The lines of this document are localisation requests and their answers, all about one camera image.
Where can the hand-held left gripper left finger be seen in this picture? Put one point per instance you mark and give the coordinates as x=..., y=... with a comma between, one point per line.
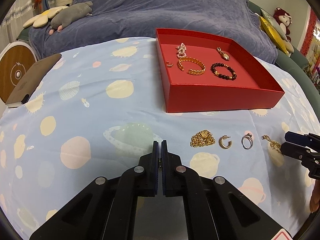
x=156, y=155

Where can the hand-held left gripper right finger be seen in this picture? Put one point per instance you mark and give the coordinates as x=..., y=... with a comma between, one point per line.
x=163, y=155

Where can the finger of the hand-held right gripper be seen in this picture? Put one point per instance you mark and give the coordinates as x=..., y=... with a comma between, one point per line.
x=293, y=136
x=291, y=149

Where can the red cardboard box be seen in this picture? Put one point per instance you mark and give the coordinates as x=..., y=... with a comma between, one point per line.
x=220, y=97

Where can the person's right hand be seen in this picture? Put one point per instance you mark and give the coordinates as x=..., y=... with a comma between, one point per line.
x=315, y=197

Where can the gold hoop earring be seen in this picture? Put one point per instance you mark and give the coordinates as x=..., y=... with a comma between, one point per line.
x=226, y=145

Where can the planet-printed light blue sheet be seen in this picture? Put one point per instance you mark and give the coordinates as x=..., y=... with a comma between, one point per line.
x=87, y=120

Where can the red and white card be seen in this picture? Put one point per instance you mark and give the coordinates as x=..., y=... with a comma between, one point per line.
x=282, y=236

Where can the small gold ear cuff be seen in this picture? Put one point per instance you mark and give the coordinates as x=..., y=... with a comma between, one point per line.
x=170, y=64

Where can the yellow cushion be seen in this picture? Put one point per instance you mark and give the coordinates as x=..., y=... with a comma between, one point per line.
x=273, y=33

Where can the gold pendant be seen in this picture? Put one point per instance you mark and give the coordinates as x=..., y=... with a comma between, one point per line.
x=223, y=54

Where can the red monkey plush toy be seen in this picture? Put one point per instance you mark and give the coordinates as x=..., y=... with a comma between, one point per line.
x=283, y=21

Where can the grey-green cushion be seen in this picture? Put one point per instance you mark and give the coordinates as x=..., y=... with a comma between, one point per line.
x=272, y=21

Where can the brown notebook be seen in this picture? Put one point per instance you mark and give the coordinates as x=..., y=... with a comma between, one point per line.
x=33, y=78

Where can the dark blue blanket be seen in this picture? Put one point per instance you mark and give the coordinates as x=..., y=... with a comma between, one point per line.
x=140, y=10

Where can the round white and wood device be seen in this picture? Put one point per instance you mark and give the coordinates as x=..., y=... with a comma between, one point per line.
x=16, y=73

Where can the grey plush toy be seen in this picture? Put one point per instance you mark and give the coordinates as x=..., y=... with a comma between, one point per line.
x=71, y=13

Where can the flower-shaped cushion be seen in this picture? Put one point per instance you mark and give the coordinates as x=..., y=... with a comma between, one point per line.
x=43, y=16

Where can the green sofa frame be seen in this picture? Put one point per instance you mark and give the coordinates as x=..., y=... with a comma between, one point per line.
x=291, y=58

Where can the red wall decoration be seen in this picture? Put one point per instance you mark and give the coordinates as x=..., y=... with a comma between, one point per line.
x=310, y=31

